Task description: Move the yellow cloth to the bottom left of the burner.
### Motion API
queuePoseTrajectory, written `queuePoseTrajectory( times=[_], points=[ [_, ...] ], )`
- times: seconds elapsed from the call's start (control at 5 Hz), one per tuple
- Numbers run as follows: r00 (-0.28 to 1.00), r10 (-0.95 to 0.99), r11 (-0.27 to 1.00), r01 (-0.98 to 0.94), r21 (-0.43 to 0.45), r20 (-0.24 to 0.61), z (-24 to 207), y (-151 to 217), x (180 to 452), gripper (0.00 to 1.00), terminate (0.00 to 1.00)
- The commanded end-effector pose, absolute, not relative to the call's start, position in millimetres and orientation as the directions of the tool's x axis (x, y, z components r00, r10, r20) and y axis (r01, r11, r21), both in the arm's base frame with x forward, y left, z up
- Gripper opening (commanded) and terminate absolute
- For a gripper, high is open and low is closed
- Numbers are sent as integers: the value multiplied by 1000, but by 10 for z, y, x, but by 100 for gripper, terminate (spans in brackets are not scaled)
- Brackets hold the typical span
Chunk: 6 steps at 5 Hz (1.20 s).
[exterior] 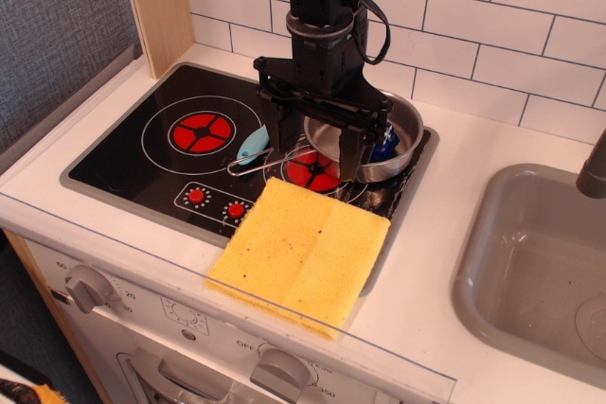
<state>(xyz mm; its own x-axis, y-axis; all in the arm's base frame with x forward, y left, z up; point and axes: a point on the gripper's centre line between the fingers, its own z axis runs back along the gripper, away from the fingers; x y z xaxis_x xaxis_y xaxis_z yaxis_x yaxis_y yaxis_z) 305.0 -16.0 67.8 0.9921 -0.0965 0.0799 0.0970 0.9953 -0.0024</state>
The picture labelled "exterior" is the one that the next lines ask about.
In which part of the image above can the blue toy grape cluster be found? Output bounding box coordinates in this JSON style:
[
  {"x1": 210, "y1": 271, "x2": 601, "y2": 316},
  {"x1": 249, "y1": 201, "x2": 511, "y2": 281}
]
[{"x1": 370, "y1": 125, "x2": 401, "y2": 163}]

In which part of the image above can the orange object at corner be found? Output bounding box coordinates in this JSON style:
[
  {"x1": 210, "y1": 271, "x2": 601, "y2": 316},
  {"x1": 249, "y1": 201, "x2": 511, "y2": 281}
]
[{"x1": 1, "y1": 378, "x2": 67, "y2": 404}]

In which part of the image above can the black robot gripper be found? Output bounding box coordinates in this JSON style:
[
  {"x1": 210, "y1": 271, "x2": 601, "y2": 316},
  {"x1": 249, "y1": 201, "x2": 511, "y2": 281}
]
[{"x1": 254, "y1": 21, "x2": 391, "y2": 182}]

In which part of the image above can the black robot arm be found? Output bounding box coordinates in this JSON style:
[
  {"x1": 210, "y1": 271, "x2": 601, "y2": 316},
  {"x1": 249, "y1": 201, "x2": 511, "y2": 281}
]
[{"x1": 254, "y1": 0, "x2": 392, "y2": 181}]

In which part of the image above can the grey toy sink basin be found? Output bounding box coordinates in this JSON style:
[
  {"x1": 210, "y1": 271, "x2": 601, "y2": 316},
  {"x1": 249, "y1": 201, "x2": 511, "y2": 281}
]
[{"x1": 453, "y1": 164, "x2": 605, "y2": 388}]

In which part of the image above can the wooden side panel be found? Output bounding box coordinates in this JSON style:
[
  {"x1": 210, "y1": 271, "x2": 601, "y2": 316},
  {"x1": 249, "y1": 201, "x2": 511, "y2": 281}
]
[{"x1": 130, "y1": 0, "x2": 195, "y2": 79}]

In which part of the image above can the black toy stove top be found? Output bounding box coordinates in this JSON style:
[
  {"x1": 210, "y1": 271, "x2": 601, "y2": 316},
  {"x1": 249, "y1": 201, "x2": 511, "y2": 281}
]
[{"x1": 59, "y1": 61, "x2": 439, "y2": 299}]

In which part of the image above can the yellow cloth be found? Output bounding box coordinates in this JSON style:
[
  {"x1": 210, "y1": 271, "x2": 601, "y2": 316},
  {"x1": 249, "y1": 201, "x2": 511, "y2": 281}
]
[{"x1": 205, "y1": 178, "x2": 390, "y2": 340}]

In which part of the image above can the grey faucet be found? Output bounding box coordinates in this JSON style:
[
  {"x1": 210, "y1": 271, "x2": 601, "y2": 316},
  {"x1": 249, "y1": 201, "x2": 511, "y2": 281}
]
[{"x1": 576, "y1": 131, "x2": 606, "y2": 199}]

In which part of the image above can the spatula with light blue handle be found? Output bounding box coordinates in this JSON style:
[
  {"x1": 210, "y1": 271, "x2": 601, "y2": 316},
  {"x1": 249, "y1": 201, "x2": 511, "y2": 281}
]
[{"x1": 237, "y1": 125, "x2": 270, "y2": 166}]

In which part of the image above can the grey oven knob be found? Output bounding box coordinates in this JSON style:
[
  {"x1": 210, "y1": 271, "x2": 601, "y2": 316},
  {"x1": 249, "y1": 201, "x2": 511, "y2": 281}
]
[
  {"x1": 65, "y1": 265, "x2": 114, "y2": 314},
  {"x1": 250, "y1": 349, "x2": 311, "y2": 403}
]

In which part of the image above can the grey right oven knob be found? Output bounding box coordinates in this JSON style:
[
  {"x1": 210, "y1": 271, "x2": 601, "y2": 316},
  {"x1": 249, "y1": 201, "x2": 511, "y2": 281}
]
[{"x1": 250, "y1": 349, "x2": 311, "y2": 403}]

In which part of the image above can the grey left oven knob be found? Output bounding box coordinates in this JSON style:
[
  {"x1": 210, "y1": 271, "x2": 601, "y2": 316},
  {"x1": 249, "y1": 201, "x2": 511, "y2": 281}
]
[{"x1": 65, "y1": 265, "x2": 114, "y2": 314}]

